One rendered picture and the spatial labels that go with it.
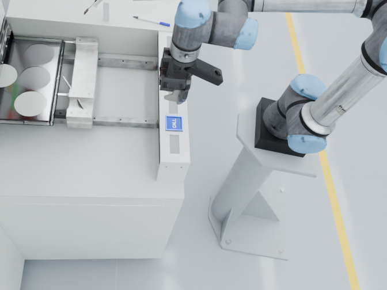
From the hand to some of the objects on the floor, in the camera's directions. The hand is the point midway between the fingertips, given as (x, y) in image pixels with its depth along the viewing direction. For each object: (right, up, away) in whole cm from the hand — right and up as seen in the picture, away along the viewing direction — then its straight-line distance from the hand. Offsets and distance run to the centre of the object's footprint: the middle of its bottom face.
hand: (180, 100), depth 119 cm
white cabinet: (-46, -30, +102) cm, 115 cm away
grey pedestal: (+32, -51, +104) cm, 120 cm away
